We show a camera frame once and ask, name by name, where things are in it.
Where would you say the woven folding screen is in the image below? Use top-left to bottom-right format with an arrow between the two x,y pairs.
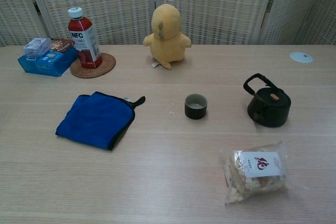
0,0 -> 336,48

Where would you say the blue microfiber cloth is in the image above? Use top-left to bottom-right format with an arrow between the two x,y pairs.
55,91 -> 146,151

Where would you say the yellow plush duck toy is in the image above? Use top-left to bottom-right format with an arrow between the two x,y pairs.
143,3 -> 192,70

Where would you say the white round cable grommet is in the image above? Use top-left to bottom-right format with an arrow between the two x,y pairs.
289,51 -> 314,63

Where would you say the brown cookie box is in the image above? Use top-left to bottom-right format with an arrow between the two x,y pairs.
49,38 -> 76,51

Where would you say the round woven rattan coaster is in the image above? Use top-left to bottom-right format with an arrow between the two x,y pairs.
69,52 -> 117,79

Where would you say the clear bag of snacks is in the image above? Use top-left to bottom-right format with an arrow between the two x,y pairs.
219,140 -> 289,205

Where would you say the small clear plastic box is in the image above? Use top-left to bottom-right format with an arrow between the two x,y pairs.
22,37 -> 53,58

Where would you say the red juice bottle white cap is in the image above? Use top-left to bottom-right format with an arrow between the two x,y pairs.
67,7 -> 103,69

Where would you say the blue snack box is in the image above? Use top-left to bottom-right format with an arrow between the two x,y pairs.
17,47 -> 79,78

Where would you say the black round object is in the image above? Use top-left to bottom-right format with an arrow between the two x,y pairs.
243,73 -> 292,127

